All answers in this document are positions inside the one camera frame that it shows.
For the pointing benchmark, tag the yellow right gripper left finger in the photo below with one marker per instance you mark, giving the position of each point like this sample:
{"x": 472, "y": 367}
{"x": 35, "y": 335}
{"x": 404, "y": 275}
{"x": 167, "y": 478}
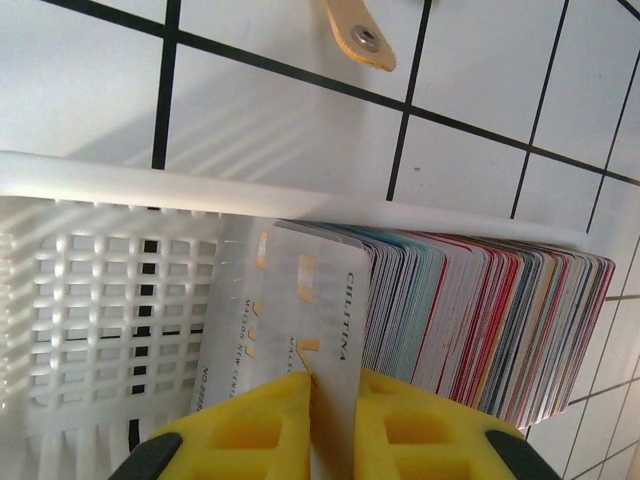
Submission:
{"x": 235, "y": 440}

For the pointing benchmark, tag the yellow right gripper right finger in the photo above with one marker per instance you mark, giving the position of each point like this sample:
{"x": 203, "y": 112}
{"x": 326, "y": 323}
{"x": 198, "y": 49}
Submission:
{"x": 425, "y": 440}

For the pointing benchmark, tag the stack of colourful cards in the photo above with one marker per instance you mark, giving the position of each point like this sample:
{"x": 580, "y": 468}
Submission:
{"x": 475, "y": 325}

